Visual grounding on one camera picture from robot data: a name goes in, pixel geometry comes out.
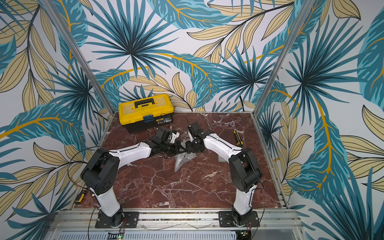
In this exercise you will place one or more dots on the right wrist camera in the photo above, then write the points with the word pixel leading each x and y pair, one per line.
pixel 194 129

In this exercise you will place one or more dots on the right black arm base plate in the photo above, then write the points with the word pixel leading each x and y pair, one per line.
pixel 228 219

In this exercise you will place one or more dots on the clear bubble wrap sheet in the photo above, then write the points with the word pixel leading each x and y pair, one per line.
pixel 183 158

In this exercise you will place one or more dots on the yellow black toolbox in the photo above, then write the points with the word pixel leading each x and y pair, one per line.
pixel 140 115

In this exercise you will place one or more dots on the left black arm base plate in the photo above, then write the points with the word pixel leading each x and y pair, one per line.
pixel 119 220

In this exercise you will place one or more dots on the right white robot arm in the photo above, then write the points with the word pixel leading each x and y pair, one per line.
pixel 244 169

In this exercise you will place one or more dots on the yellow black screwdriver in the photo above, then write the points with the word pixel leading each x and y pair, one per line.
pixel 79 198

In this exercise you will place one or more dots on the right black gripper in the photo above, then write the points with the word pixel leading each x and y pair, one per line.
pixel 190 146

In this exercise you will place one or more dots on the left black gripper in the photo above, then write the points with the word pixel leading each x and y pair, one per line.
pixel 178 145

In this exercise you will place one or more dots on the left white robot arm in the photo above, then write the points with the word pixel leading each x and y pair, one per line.
pixel 101 171

